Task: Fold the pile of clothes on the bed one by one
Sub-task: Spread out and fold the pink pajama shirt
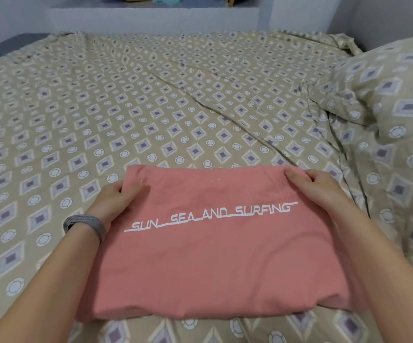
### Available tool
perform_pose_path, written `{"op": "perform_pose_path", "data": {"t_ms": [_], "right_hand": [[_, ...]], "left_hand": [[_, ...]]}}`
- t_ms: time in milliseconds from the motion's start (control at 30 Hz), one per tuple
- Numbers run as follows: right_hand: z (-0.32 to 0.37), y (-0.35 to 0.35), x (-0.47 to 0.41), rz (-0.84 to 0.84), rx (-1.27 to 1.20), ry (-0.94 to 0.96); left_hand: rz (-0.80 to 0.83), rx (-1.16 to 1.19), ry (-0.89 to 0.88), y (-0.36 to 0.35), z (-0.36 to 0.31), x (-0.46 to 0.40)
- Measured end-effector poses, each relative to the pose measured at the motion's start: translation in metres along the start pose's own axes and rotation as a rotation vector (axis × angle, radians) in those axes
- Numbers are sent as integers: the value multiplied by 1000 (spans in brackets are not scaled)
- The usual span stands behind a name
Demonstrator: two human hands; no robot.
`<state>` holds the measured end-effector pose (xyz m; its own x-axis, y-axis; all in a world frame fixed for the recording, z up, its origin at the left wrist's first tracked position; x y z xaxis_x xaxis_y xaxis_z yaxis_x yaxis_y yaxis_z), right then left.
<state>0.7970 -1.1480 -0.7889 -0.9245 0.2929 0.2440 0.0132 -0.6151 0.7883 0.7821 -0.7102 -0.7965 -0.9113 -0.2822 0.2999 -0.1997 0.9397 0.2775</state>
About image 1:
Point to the person's left forearm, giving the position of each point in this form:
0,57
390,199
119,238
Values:
38,289

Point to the pink shirt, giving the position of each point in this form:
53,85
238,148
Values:
220,260

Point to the person's right hand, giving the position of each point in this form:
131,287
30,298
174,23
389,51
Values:
317,189

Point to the person's left hand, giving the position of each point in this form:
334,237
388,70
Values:
113,200

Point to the person's right forearm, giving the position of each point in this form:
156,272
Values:
388,275

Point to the bed with patterned beige sheet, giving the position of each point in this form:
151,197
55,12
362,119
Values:
85,103

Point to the grey band wristwatch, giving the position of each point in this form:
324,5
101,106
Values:
85,226

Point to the patterned beige pillow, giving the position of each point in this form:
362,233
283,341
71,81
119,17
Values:
392,118

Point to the grey upholstered headboard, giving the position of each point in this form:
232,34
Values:
388,17

